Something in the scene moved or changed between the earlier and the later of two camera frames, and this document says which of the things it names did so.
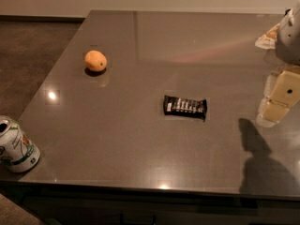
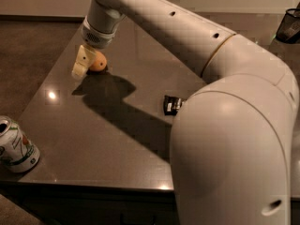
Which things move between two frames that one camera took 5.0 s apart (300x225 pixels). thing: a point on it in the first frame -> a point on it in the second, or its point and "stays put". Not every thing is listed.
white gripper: (289, 39) -> (96, 37)
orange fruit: (95, 61) stays put
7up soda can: (17, 152) stays put
